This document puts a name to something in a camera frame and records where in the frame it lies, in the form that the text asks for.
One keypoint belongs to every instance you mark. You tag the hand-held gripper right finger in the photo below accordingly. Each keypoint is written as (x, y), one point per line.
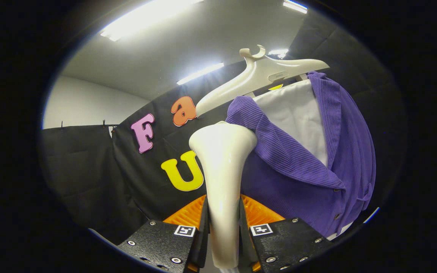
(244, 242)

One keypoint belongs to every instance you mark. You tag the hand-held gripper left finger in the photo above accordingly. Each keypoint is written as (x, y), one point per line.
(204, 242)

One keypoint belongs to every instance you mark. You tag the white garment steamer head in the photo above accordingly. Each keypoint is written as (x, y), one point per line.
(222, 170)

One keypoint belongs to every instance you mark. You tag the white plastic clothes hanger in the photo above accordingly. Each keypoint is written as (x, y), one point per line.
(256, 74)

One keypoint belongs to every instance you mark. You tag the black backdrop cloth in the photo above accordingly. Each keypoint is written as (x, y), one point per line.
(154, 178)

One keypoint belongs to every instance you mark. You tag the white flat sheet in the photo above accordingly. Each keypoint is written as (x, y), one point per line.
(371, 215)

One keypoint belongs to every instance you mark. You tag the small distant ceiling light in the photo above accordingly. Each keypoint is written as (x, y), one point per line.
(279, 52)

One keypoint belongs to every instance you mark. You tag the large bright ceiling light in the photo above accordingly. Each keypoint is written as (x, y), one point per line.
(146, 19)

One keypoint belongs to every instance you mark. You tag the small rectangular ceiling light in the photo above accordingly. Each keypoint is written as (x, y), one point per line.
(295, 6)

